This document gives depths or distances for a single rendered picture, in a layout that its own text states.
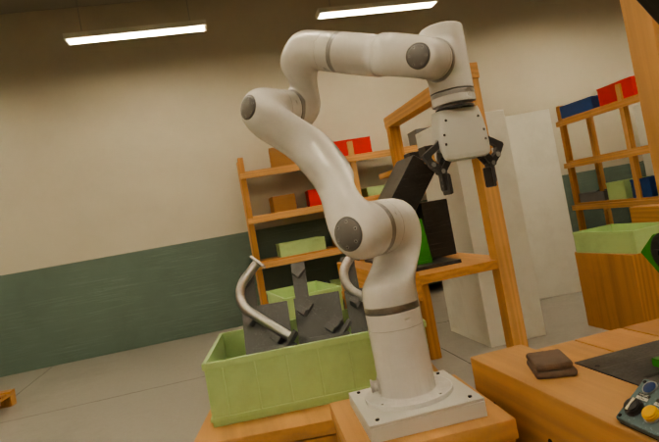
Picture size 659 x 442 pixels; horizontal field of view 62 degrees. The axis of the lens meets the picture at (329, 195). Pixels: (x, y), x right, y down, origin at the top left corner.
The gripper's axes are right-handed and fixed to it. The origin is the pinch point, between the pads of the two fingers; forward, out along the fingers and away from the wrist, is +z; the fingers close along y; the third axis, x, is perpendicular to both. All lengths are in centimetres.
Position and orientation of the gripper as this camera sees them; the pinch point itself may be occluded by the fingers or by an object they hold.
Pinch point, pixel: (469, 185)
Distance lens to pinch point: 109.6
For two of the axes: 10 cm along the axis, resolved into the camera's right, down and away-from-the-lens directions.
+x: 2.1, -0.7, -9.8
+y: -9.6, 1.6, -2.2
